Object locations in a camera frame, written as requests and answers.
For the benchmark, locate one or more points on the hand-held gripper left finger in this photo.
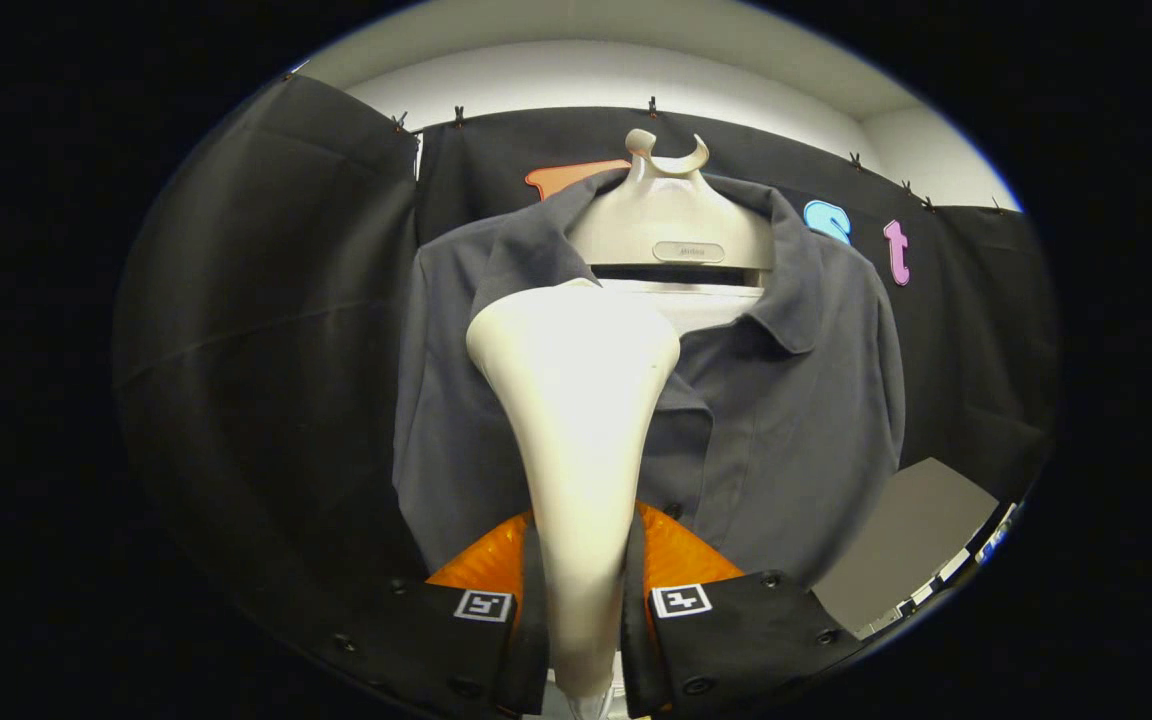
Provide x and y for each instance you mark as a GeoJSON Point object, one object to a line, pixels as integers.
{"type": "Point", "coordinates": [534, 630]}

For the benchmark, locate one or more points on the white garment steamer head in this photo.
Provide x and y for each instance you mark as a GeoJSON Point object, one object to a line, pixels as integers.
{"type": "Point", "coordinates": [576, 420]}

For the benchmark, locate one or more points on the row of black clips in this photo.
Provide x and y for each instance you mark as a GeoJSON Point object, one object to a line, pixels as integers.
{"type": "Point", "coordinates": [456, 116]}

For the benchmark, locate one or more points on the cream clothes hanger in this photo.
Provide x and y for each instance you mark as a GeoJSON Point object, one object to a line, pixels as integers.
{"type": "Point", "coordinates": [671, 215]}

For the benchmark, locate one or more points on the dark grey collared shirt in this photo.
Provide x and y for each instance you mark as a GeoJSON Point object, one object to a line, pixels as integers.
{"type": "Point", "coordinates": [786, 430]}

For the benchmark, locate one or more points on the grey cabinet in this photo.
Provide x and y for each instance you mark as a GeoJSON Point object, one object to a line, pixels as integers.
{"type": "Point", "coordinates": [906, 540]}

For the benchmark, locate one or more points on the white desk clutter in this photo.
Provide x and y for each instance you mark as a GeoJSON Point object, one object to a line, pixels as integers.
{"type": "Point", "coordinates": [976, 555]}

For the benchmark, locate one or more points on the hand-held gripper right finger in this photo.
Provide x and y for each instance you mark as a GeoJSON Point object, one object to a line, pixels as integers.
{"type": "Point", "coordinates": [633, 630]}

